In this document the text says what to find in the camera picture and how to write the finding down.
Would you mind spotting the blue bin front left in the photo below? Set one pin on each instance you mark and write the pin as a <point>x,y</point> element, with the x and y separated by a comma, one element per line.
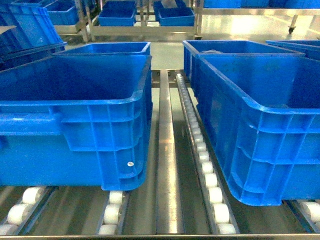
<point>76,120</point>

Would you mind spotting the white roller track far left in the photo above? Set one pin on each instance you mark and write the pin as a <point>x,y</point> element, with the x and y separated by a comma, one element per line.
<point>19,213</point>

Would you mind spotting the blue bin rear left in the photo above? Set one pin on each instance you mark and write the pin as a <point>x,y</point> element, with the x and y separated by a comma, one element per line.
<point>109,48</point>

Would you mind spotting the steel divider rail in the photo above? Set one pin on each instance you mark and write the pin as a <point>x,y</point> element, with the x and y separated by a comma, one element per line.
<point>169,214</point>

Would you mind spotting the blue bin front right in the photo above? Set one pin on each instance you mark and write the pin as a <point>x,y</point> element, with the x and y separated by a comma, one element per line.
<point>262,116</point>

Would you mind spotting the white roller track far right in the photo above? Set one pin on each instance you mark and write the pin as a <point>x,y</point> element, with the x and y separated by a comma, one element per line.
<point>312,211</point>

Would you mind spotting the blue bin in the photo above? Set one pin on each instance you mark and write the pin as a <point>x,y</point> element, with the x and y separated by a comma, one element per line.
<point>262,116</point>
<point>76,120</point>
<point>192,48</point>
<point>109,48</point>

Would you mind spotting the blue bin rear right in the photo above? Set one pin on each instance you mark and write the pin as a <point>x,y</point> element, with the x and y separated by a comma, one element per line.
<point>192,48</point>

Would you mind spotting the white roller track centre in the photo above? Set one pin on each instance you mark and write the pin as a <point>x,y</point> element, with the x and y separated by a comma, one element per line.
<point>218,211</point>

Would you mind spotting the white roller track left-centre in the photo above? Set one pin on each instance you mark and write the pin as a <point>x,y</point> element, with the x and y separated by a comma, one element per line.
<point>112,213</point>

